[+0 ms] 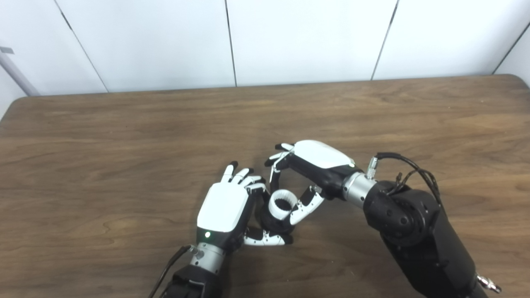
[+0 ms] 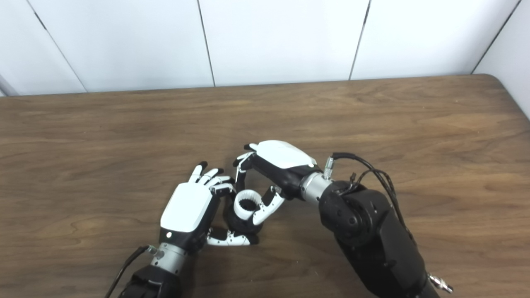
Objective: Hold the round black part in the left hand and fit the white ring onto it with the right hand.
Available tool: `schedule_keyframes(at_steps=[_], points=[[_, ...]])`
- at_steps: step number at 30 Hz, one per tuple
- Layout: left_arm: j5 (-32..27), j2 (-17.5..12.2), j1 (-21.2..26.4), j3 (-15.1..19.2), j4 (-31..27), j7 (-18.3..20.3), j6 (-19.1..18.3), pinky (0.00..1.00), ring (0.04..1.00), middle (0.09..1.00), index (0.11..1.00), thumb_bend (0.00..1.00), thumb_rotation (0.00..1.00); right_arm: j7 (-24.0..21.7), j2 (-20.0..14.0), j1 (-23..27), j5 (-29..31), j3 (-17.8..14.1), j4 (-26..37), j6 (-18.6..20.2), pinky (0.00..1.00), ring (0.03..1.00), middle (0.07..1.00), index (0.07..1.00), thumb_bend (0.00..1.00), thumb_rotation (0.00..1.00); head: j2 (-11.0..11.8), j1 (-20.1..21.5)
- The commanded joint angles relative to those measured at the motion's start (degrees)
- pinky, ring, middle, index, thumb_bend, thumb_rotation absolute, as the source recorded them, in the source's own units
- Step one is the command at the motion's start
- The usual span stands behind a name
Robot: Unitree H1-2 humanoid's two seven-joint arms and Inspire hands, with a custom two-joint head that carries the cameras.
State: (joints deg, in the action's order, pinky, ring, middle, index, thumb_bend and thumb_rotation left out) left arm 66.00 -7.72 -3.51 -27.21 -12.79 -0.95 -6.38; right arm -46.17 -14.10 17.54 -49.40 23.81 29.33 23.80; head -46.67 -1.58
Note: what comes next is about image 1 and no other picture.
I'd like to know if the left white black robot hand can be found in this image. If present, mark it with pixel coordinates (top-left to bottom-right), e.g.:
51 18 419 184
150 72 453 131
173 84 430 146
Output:
195 161 294 253

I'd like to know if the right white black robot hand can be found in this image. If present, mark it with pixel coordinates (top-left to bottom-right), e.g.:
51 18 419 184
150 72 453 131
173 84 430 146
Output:
265 140 357 226

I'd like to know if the round black part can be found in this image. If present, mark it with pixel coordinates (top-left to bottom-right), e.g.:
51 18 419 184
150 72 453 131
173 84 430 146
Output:
259 194 297 236

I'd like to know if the white ring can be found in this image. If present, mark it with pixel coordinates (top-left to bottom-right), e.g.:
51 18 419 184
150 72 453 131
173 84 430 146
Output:
268 189 299 221

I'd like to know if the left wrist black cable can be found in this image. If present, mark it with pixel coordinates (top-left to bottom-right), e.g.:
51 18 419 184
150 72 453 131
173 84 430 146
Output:
148 245 193 298

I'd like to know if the grey wall corner trim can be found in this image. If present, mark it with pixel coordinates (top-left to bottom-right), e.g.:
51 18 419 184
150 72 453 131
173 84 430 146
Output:
0 46 41 97

